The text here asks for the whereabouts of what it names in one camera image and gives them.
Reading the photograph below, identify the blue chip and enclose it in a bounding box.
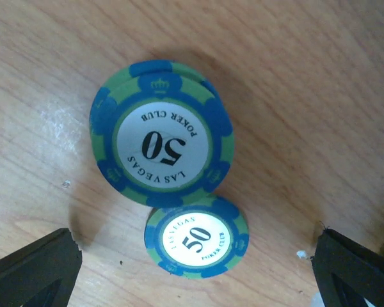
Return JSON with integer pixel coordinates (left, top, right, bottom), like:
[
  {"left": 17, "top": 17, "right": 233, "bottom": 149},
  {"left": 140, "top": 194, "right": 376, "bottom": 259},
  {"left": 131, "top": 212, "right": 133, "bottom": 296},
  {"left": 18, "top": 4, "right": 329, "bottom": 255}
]
[
  {"left": 89, "top": 59, "right": 234, "bottom": 208},
  {"left": 144, "top": 194, "right": 250, "bottom": 279}
]

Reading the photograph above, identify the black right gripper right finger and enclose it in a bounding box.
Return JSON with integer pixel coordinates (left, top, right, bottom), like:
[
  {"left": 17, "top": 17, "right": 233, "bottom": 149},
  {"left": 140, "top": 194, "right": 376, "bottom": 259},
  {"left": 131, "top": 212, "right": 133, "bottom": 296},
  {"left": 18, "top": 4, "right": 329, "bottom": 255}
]
[{"left": 311, "top": 229, "right": 384, "bottom": 306}]

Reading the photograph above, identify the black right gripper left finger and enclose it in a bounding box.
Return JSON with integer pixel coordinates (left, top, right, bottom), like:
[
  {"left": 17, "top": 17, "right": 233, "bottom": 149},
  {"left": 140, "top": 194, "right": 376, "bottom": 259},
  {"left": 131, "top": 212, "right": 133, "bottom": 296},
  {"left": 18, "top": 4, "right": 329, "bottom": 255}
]
[{"left": 0, "top": 228, "right": 83, "bottom": 306}]

